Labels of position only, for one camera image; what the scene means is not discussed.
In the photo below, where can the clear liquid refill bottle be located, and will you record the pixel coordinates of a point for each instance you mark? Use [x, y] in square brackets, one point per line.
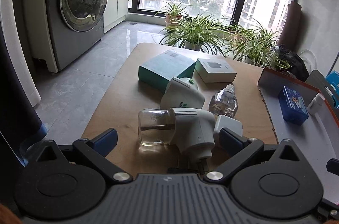
[224, 102]

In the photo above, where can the white cube charger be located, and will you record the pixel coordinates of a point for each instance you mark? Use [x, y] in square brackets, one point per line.
[226, 122]

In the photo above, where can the white fan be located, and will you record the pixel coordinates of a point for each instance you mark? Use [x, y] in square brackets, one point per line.
[309, 59]

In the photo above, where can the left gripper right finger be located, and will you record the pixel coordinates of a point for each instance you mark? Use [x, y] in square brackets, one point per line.
[242, 151]

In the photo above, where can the orange-edged cardboard tray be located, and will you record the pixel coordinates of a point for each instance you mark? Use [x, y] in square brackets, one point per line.
[317, 137]

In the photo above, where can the small white pill bottle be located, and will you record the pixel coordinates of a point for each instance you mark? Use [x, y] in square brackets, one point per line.
[316, 103]

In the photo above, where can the white repellent plug with bottle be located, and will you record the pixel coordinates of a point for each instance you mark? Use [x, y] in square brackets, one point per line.
[190, 129]

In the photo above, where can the teal cardboard box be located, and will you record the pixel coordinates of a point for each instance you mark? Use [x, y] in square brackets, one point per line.
[158, 71]

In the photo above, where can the spider plant in white pot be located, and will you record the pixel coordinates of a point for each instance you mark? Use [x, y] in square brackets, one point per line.
[205, 33]

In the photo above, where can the spider plant on right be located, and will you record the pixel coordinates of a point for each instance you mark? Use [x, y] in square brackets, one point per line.
[256, 45]

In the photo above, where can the spider plant in terracotta pot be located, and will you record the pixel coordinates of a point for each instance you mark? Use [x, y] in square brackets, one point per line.
[173, 13]

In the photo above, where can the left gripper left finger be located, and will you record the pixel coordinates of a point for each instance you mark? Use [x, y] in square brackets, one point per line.
[92, 153]

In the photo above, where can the silver front-load washing machine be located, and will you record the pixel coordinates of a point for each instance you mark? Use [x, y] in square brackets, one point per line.
[79, 7]

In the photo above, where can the brown rolled mat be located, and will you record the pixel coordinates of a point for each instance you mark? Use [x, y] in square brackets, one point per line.
[290, 30]

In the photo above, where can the blue tin box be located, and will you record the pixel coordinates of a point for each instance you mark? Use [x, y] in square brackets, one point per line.
[292, 105]

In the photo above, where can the dark folding chair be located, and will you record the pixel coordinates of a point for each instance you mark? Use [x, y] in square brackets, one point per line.
[316, 79]

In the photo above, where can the blue plastic stool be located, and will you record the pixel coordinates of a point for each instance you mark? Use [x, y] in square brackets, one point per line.
[333, 80]

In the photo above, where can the black bag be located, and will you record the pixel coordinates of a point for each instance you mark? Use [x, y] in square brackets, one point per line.
[290, 64]

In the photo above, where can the white grey small box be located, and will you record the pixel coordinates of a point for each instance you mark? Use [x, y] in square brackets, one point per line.
[215, 70]

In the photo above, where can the white green mosquito repellent plug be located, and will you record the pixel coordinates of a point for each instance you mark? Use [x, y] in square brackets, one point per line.
[182, 93]

